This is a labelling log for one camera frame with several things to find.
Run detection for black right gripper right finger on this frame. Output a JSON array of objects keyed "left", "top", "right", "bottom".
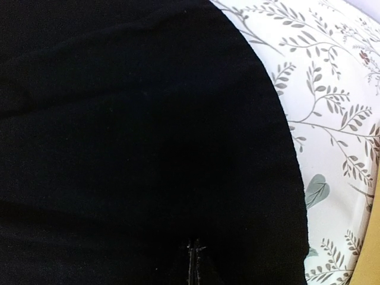
[{"left": 194, "top": 239, "right": 205, "bottom": 285}]

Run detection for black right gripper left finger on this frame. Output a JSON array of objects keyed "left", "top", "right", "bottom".
[{"left": 188, "top": 240, "right": 194, "bottom": 285}]

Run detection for black t-shirt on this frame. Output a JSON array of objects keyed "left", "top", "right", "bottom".
[{"left": 1, "top": 1, "right": 309, "bottom": 284}]

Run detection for yellow plastic basket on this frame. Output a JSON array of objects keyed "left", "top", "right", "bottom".
[{"left": 349, "top": 195, "right": 380, "bottom": 285}]

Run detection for floral tablecloth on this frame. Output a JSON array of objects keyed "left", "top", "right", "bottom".
[{"left": 215, "top": 0, "right": 379, "bottom": 284}]

